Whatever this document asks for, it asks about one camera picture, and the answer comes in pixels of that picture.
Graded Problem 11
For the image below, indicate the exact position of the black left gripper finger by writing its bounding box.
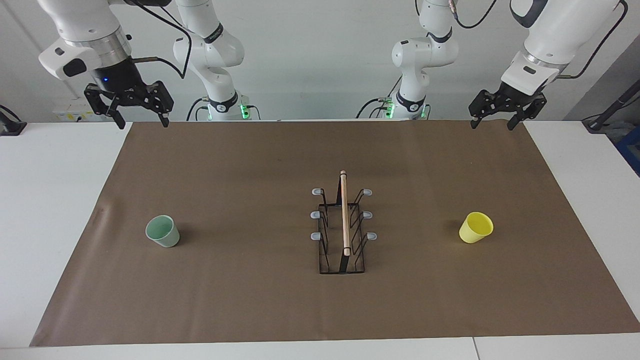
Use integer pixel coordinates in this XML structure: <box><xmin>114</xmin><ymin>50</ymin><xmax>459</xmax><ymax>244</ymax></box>
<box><xmin>468</xmin><ymin>90</ymin><xmax>503</xmax><ymax>130</ymax></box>
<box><xmin>507</xmin><ymin>96</ymin><xmax>548</xmax><ymax>132</ymax></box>

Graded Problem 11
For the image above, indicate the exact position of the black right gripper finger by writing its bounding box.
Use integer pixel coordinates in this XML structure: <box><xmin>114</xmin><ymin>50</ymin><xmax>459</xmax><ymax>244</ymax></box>
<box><xmin>84</xmin><ymin>84</ymin><xmax>127</xmax><ymax>130</ymax></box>
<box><xmin>145</xmin><ymin>81</ymin><xmax>175</xmax><ymax>128</ymax></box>

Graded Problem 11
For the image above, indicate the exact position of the yellow plastic cup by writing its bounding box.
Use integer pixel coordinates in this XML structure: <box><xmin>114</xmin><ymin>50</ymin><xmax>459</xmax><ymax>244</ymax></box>
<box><xmin>459</xmin><ymin>211</ymin><xmax>494</xmax><ymax>244</ymax></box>

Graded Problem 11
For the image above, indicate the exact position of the pale green plastic cup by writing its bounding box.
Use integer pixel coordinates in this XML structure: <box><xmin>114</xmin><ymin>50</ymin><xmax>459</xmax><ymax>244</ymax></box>
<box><xmin>145</xmin><ymin>215</ymin><xmax>181</xmax><ymax>248</ymax></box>

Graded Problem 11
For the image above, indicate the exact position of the black table clamp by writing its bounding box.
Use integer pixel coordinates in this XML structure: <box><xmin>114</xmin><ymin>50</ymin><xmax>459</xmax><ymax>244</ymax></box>
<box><xmin>0</xmin><ymin>105</ymin><xmax>27</xmax><ymax>137</ymax></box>

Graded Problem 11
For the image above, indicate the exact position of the blue crate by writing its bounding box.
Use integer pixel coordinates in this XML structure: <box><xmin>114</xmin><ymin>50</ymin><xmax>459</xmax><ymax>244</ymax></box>
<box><xmin>616</xmin><ymin>125</ymin><xmax>640</xmax><ymax>177</ymax></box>

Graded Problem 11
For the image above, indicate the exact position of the brown paper table mat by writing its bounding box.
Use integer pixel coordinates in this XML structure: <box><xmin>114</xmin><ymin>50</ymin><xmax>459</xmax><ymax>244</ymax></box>
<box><xmin>29</xmin><ymin>120</ymin><xmax>640</xmax><ymax>347</ymax></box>

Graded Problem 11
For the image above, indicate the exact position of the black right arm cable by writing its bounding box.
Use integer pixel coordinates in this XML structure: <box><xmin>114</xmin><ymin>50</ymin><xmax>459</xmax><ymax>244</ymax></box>
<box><xmin>125</xmin><ymin>0</ymin><xmax>194</xmax><ymax>80</ymax></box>

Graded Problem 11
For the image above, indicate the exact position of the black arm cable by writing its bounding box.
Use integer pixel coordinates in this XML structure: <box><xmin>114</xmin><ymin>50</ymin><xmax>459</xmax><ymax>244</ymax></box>
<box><xmin>125</xmin><ymin>0</ymin><xmax>194</xmax><ymax>80</ymax></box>
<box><xmin>447</xmin><ymin>0</ymin><xmax>630</xmax><ymax>81</ymax></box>

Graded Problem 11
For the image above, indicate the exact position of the black right base cable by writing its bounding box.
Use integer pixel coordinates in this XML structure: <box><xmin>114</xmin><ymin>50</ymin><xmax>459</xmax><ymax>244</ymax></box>
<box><xmin>186</xmin><ymin>97</ymin><xmax>211</xmax><ymax>122</ymax></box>

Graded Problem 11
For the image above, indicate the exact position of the black base cable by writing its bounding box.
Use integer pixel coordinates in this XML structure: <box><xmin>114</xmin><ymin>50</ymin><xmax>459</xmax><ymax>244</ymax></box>
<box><xmin>356</xmin><ymin>75</ymin><xmax>403</xmax><ymax>119</ymax></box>
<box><xmin>186</xmin><ymin>97</ymin><xmax>211</xmax><ymax>122</ymax></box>

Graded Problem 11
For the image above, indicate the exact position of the white wall socket box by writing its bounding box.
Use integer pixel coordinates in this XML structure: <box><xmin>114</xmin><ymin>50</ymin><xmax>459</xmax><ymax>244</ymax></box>
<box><xmin>52</xmin><ymin>97</ymin><xmax>118</xmax><ymax>122</ymax></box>

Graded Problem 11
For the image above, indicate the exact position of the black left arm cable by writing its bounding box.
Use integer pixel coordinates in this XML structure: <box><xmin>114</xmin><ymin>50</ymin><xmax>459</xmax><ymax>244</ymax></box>
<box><xmin>447</xmin><ymin>0</ymin><xmax>630</xmax><ymax>81</ymax></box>

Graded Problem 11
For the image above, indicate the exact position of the black camera stand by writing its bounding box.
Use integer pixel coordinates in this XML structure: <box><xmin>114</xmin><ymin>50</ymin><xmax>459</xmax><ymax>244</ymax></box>
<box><xmin>582</xmin><ymin>80</ymin><xmax>640</xmax><ymax>133</ymax></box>

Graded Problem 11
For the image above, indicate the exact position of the black left base cable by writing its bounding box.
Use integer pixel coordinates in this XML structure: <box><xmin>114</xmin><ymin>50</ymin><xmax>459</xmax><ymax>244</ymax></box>
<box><xmin>356</xmin><ymin>75</ymin><xmax>403</xmax><ymax>119</ymax></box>

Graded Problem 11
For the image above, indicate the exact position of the black wire cup rack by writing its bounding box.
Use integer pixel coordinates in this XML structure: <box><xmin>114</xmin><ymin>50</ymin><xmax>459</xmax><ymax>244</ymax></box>
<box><xmin>310</xmin><ymin>170</ymin><xmax>378</xmax><ymax>275</ymax></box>

